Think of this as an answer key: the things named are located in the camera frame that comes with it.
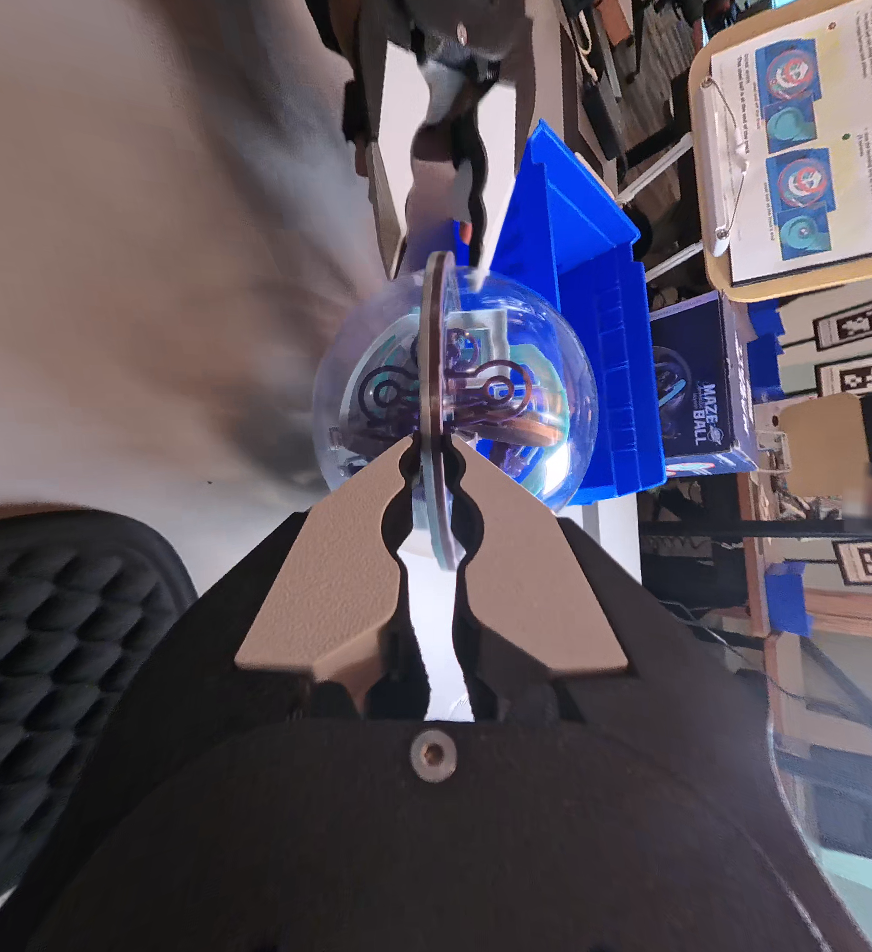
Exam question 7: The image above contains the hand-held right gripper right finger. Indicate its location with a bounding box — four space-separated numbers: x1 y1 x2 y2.
449 437 629 718

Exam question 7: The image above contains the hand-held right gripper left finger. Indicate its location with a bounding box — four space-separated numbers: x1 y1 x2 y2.
235 436 418 720

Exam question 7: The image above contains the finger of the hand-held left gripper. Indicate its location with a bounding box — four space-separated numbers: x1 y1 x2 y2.
414 74 540 290
343 37 411 282

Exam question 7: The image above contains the clear maze ball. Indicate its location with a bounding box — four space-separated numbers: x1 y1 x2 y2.
313 251 599 572

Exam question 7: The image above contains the blue plastic bin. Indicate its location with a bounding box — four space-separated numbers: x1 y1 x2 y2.
492 119 668 507

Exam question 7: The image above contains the dark blue cardboard box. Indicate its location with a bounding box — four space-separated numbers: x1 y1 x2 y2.
648 290 760 477

